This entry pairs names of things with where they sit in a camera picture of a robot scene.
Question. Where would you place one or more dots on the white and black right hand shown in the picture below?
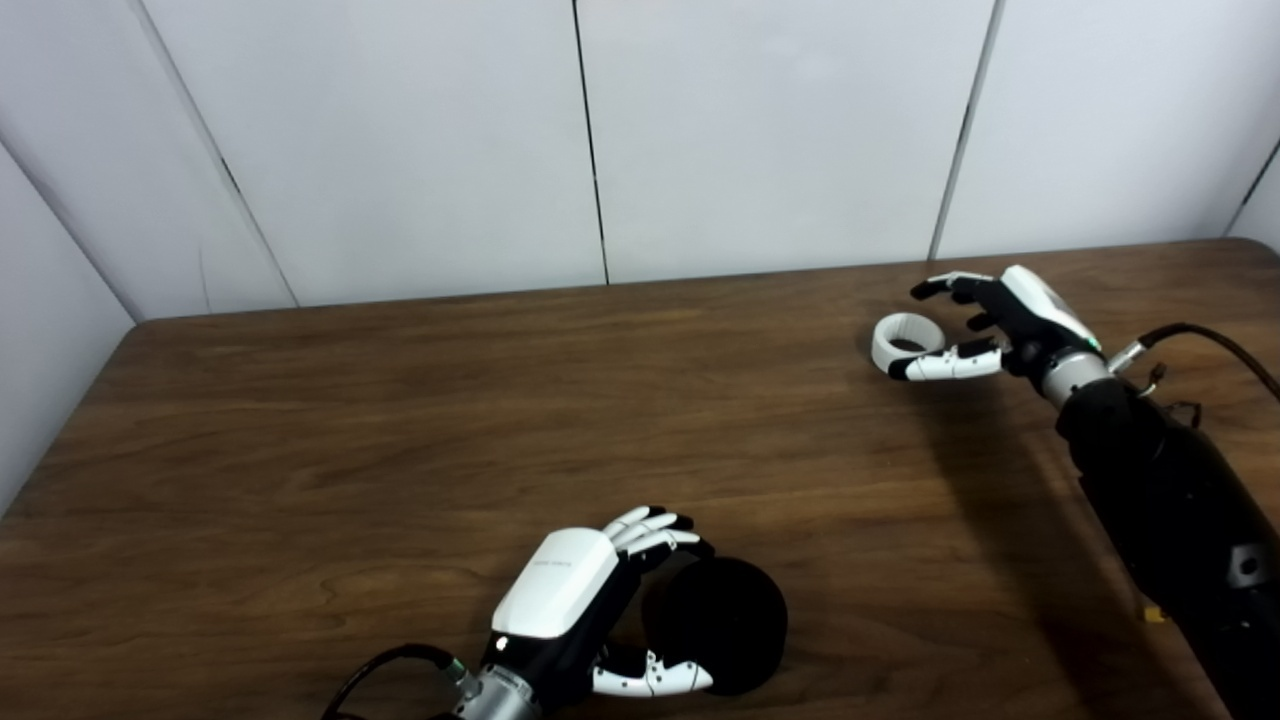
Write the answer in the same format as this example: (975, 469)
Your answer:
(1030, 310)

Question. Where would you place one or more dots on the white and black left hand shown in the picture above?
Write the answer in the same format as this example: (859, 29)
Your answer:
(555, 590)

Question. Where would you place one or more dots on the round black part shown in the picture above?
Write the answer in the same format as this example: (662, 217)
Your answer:
(720, 625)

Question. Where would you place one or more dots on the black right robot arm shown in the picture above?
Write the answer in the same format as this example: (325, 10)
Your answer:
(1160, 480)

